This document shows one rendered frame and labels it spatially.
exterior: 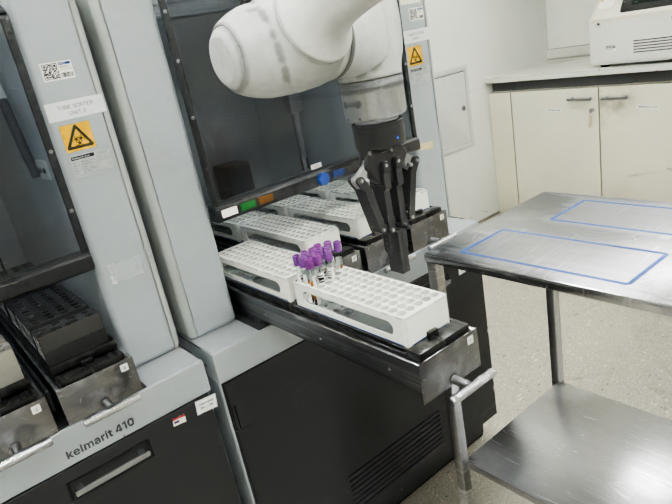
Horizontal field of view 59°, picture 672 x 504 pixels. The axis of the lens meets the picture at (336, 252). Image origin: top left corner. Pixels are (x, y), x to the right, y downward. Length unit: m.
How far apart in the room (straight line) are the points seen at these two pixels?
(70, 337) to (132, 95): 0.45
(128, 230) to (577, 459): 1.10
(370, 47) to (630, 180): 2.63
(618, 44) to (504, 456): 2.21
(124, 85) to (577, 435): 1.27
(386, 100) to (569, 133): 2.63
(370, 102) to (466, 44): 2.71
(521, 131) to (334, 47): 2.92
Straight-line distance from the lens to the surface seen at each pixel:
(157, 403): 1.20
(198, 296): 1.27
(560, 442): 1.59
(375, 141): 0.84
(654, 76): 3.23
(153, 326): 1.25
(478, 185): 3.63
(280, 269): 1.20
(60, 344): 1.18
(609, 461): 1.54
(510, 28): 3.84
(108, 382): 1.15
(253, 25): 0.69
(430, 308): 0.93
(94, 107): 1.16
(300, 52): 0.69
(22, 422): 1.13
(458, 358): 0.96
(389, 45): 0.83
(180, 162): 1.22
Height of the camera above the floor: 1.27
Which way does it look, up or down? 20 degrees down
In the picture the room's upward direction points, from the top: 11 degrees counter-clockwise
